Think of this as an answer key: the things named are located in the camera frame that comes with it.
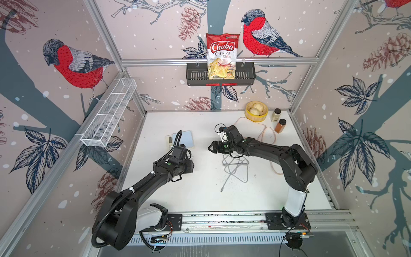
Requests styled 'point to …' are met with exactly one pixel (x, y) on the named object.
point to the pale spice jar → (276, 115)
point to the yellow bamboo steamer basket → (261, 117)
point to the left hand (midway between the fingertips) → (192, 162)
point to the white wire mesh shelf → (100, 128)
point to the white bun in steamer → (257, 108)
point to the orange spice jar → (280, 126)
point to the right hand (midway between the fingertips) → (213, 148)
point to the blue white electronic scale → (187, 138)
